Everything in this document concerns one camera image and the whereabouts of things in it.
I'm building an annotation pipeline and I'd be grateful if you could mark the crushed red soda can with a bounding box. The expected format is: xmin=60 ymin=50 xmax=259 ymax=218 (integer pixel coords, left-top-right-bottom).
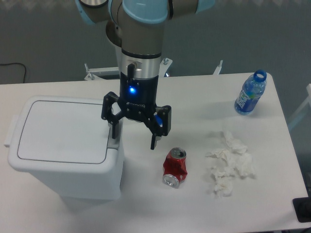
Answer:
xmin=162 ymin=147 xmax=188 ymax=188

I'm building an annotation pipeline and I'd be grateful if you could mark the crumpled white tissue pile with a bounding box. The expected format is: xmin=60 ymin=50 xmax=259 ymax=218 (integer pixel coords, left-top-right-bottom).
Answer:
xmin=206 ymin=131 xmax=256 ymax=197

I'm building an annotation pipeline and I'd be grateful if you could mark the blue plastic bottle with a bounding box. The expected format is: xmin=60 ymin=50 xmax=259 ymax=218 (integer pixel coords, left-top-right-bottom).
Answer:
xmin=234 ymin=69 xmax=267 ymax=116

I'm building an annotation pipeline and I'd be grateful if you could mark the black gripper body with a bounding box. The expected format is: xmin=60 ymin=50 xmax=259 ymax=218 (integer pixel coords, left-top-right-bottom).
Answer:
xmin=118 ymin=73 xmax=158 ymax=122

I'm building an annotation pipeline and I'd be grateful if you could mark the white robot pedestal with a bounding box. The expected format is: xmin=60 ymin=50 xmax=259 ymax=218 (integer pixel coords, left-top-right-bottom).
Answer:
xmin=84 ymin=19 xmax=224 ymax=81

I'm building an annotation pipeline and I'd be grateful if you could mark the black floor cable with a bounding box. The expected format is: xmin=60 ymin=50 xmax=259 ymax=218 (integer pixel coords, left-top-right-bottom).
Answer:
xmin=0 ymin=62 xmax=27 ymax=83

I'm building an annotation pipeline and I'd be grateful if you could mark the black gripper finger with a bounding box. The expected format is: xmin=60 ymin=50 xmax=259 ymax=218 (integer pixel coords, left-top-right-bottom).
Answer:
xmin=143 ymin=105 xmax=172 ymax=150
xmin=101 ymin=91 xmax=125 ymax=139

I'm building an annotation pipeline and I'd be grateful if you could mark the white furniture at right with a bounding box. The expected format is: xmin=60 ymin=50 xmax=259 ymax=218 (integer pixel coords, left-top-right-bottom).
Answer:
xmin=287 ymin=84 xmax=311 ymax=131

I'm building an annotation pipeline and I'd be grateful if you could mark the black device at edge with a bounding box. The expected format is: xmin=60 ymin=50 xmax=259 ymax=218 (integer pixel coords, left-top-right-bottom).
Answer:
xmin=293 ymin=197 xmax=311 ymax=223

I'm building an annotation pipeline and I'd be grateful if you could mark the blue bottle cap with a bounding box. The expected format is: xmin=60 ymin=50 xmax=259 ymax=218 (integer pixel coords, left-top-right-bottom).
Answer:
xmin=155 ymin=115 xmax=163 ymax=127

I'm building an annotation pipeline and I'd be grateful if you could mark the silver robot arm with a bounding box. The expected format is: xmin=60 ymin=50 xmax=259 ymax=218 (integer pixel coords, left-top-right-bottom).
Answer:
xmin=76 ymin=0 xmax=215 ymax=149

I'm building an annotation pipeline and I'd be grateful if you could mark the white trash can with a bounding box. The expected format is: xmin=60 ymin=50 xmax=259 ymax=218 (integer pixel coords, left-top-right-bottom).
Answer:
xmin=4 ymin=95 xmax=124 ymax=200

